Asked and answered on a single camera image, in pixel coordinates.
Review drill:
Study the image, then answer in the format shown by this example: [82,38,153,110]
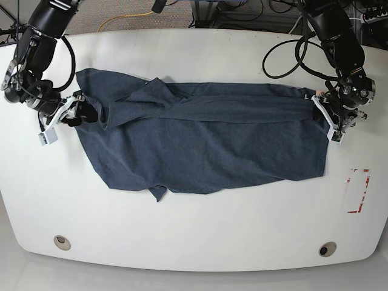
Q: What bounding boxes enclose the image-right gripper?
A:
[304,68,375,133]

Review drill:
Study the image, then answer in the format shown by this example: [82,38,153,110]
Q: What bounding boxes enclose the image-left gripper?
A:
[23,89,98,127]

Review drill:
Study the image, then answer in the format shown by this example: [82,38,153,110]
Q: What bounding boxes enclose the dark blue T-shirt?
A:
[76,69,329,200]

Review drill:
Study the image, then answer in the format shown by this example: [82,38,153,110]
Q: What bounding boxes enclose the red tape rectangle marking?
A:
[344,169,371,214]

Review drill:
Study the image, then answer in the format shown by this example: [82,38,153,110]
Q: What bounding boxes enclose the black tripod stand legs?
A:
[1,5,27,47]

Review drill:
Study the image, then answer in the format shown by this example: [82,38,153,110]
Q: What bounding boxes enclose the white power strip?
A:
[361,9,387,24]

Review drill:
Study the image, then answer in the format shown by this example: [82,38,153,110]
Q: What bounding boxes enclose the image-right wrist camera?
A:
[327,128,345,144]

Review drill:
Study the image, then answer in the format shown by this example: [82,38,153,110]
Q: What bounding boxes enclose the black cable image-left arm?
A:
[42,33,76,98]

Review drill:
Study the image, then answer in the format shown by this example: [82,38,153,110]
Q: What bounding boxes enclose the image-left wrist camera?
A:
[38,128,58,146]

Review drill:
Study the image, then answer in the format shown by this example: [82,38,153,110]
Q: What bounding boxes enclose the yellow cable on floor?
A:
[97,8,154,33]

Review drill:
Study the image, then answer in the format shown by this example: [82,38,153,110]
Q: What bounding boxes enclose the right table cable grommet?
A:
[318,241,337,258]

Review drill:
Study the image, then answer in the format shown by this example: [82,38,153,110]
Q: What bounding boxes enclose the table cable grommet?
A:
[53,235,71,251]
[318,241,337,258]

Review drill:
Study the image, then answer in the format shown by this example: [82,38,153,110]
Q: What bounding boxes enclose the left table cable grommet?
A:
[53,235,71,251]

